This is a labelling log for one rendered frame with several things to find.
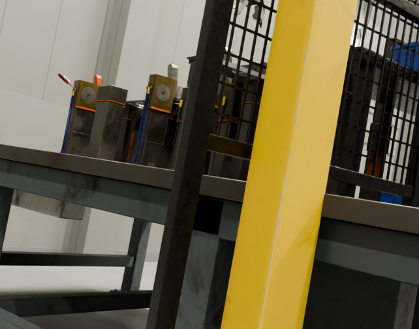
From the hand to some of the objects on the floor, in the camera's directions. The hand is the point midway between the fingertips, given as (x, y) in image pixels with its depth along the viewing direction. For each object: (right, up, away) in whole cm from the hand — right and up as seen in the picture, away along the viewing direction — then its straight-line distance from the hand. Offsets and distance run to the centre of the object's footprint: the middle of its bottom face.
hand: (250, 22), depth 230 cm
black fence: (+42, -145, -87) cm, 174 cm away
